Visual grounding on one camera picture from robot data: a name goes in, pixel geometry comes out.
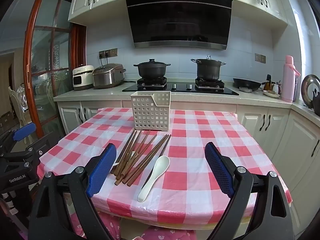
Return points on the plate with food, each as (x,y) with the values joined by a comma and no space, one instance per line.
(271,94)

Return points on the ornate white chair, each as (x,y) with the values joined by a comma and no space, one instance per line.
(18,100)

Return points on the black stock pot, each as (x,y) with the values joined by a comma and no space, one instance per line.
(208,70)

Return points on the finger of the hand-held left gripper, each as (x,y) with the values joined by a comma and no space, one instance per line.
(47,142)
(23,131)

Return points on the white upper cabinet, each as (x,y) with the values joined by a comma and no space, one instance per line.
(260,2)
(95,0)

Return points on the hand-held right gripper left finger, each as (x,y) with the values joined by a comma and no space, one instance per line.
(102,170)

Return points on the gold triple wall socket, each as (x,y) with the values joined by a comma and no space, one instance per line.
(111,52)

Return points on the speckled kitchen countertop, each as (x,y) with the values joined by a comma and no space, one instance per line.
(100,93)

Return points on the white perforated utensil basket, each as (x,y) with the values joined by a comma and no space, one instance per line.
(150,115)

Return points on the white countertop cooker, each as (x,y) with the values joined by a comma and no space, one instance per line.
(82,78)

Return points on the white base cabinets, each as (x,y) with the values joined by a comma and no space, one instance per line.
(262,122)

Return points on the white ceramic spoon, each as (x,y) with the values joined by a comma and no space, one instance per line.
(160,165)
(115,164)

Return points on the black casserole pot with lid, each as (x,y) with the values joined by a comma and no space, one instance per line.
(151,70)

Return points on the black range hood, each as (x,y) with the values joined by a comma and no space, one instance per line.
(180,17)

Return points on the red white checkered tablecloth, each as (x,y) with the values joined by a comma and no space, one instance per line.
(200,155)

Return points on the black glass gas cooktop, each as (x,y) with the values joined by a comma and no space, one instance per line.
(180,88)

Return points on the wooden framed glass door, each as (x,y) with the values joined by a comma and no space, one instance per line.
(27,55)

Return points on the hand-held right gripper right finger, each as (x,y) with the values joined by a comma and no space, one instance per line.
(220,170)

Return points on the pink thermos bottle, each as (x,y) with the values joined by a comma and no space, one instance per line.
(288,85)

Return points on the silver rice cooker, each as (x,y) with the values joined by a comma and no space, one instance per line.
(107,77)

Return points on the small white jar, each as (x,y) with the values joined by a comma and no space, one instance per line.
(275,88)

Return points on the glass pot lid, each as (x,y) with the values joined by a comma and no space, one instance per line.
(308,87)

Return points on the gold wall switch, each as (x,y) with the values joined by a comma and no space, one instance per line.
(260,57)

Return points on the person's pink patterned pajamas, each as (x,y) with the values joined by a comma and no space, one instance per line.
(107,227)

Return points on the brown bottle with black cap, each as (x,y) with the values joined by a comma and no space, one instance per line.
(268,85)

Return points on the pile of wooden chopsticks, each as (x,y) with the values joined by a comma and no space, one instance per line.
(130,162)

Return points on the black kettle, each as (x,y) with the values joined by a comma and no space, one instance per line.
(317,105)

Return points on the black frying pan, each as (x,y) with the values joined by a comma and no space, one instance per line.
(246,83)

